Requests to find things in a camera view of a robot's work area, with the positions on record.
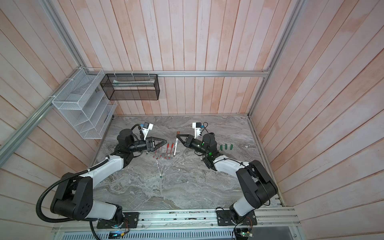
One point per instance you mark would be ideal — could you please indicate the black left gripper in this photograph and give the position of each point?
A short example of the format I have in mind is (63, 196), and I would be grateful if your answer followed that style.
(161, 140)

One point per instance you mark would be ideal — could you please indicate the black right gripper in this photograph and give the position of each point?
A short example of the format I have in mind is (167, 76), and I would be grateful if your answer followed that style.
(191, 140)

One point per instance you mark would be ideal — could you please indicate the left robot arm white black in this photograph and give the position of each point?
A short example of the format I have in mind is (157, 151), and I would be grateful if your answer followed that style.
(74, 197)

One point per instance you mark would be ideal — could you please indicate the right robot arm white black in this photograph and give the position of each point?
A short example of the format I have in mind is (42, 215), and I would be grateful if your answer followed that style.
(257, 185)

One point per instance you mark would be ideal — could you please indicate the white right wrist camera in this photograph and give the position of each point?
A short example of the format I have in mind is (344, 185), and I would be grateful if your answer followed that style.
(198, 129)

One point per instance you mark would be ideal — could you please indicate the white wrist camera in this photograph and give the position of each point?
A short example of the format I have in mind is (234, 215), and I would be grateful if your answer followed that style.
(145, 128)
(198, 129)

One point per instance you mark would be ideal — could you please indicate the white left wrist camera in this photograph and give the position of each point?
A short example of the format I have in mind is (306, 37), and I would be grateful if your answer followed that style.
(145, 128)

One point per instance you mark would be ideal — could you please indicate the black mesh wall basket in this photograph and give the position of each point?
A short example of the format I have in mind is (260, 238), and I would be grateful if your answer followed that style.
(131, 87)

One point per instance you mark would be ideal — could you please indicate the horizontal aluminium wall rail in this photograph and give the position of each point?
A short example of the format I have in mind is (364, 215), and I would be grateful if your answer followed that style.
(252, 73)

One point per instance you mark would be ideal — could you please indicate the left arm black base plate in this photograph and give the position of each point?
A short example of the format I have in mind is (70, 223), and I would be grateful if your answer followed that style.
(126, 220)

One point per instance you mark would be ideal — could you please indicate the white mesh wall shelf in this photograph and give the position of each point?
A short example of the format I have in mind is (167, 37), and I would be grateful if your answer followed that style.
(85, 105)

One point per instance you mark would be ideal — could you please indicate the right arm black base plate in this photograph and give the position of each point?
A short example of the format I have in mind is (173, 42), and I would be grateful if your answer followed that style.
(230, 218)

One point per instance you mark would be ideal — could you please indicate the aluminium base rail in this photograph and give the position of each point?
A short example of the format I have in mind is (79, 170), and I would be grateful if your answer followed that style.
(207, 219)

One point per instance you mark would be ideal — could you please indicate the left aluminium wall rail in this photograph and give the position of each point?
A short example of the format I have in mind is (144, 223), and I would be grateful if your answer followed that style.
(20, 135)

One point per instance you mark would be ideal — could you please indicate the right aluminium wall rail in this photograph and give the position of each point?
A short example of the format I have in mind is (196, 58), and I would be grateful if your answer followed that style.
(278, 35)

